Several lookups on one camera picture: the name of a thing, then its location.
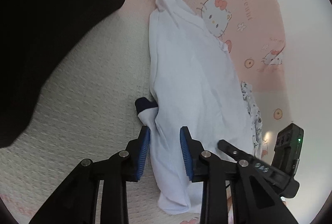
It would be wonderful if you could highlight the white navy trimmed t-shirt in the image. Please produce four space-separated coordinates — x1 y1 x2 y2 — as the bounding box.
135 0 258 214

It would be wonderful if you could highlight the pink cream cartoon sofa cover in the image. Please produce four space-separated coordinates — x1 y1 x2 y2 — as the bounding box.
0 0 288 224

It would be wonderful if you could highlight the large dark cloth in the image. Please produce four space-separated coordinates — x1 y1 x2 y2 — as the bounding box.
0 0 127 149

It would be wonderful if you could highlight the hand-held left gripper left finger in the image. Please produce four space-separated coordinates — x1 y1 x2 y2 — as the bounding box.
28 125 151 224

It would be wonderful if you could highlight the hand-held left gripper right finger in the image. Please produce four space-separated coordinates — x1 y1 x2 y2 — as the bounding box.
179 125 299 224

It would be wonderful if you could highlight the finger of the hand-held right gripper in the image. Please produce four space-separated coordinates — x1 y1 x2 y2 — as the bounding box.
217 139 273 176

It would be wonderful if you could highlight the white patterned pyjama garment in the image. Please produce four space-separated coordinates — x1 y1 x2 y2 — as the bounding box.
240 80 264 158

